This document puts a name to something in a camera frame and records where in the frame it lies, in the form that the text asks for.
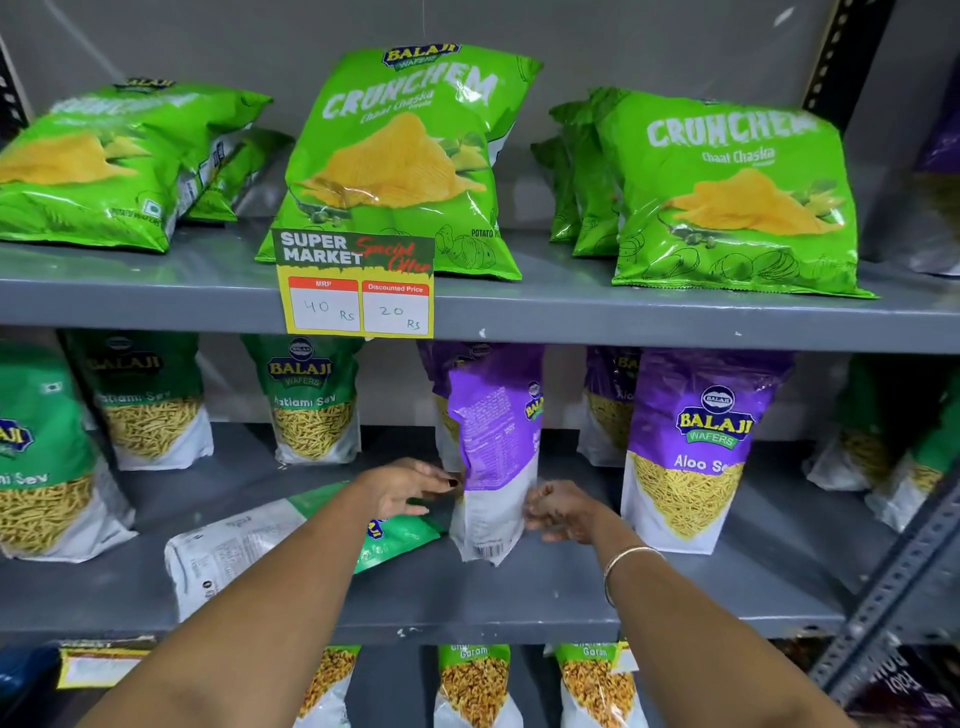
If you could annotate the person's left hand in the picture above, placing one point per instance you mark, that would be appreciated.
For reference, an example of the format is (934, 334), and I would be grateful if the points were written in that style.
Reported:
(394, 487)

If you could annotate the person's right hand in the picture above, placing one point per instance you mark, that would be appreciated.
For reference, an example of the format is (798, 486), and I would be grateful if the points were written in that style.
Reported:
(570, 514)

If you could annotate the person's right fingers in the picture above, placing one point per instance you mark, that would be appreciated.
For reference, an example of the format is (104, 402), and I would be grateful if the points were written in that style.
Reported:
(538, 510)

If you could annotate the person's left thumb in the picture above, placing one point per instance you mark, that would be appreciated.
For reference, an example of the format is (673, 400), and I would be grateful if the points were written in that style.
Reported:
(411, 508)

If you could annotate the purple snack packet showing back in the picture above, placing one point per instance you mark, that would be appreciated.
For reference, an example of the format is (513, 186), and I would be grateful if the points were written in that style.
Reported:
(495, 427)

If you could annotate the person's right forearm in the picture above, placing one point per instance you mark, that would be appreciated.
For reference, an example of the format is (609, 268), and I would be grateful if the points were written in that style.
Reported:
(697, 645)

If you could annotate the person's left forearm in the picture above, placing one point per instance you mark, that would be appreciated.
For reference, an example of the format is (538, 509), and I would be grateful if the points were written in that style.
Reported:
(255, 630)

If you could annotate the grey metal shelf board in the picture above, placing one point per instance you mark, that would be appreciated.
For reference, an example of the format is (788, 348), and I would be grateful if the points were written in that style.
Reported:
(600, 315)
(525, 600)

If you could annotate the gold bangle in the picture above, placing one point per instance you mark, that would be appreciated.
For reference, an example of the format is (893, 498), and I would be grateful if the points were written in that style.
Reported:
(626, 553)

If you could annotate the green and white snack packet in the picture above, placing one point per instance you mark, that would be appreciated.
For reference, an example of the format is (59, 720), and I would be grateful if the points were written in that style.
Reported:
(922, 472)
(232, 547)
(870, 420)
(146, 405)
(311, 405)
(45, 465)

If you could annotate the large purple snack packet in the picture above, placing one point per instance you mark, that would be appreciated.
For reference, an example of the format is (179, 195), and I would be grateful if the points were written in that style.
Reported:
(694, 450)

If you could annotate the light green snack packet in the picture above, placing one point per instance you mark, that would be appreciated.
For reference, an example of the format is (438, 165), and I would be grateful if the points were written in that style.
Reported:
(330, 686)
(596, 686)
(474, 686)

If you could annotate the yellow price label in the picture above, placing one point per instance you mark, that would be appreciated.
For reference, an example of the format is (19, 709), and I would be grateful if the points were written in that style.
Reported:
(97, 666)
(352, 289)

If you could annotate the green chips packet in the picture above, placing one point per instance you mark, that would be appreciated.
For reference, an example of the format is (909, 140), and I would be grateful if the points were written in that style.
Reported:
(397, 165)
(739, 195)
(559, 195)
(97, 165)
(592, 187)
(240, 169)

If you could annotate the grey slotted metal upright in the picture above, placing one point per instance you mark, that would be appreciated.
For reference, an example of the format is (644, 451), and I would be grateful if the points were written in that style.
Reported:
(892, 577)

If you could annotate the dark purple snack packet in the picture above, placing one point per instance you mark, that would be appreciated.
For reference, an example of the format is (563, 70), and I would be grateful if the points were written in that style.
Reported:
(911, 690)

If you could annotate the violet snack packet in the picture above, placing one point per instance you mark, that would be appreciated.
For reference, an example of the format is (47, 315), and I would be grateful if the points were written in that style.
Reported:
(941, 165)

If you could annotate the black slotted metal upright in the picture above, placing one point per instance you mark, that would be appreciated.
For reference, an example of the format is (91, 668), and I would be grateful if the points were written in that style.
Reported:
(847, 60)
(9, 105)

